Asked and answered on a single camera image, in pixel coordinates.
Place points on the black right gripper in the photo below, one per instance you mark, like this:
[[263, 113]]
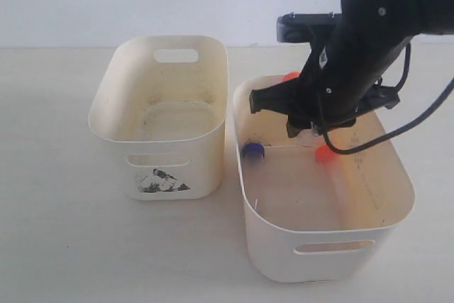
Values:
[[337, 84]]

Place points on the orange-capped tube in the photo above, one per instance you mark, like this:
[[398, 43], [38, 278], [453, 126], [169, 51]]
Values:
[[291, 75], [337, 175]]

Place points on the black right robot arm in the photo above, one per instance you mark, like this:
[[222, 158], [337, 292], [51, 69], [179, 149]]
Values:
[[380, 23]]

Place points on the blue-capped tube back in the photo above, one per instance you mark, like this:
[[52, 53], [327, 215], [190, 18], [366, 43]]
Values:
[[253, 153]]

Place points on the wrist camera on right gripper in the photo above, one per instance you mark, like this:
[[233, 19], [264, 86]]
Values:
[[305, 27]]

